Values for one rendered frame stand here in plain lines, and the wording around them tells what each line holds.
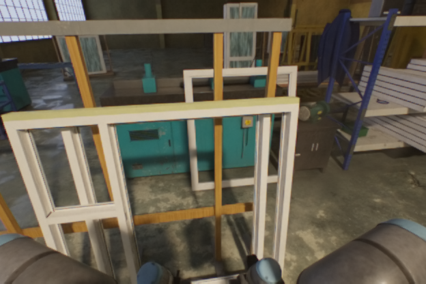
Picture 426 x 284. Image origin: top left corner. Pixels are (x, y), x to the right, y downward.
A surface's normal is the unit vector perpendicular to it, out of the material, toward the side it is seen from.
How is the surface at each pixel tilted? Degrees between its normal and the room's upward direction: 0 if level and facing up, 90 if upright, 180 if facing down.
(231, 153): 90
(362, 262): 28
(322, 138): 90
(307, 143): 90
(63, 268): 33
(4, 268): 15
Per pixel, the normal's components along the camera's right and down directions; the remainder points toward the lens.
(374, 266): -0.24, -0.73
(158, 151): 0.15, 0.45
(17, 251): 0.09, -0.97
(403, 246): 0.03, -0.85
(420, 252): 0.18, -0.63
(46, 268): 0.33, -0.87
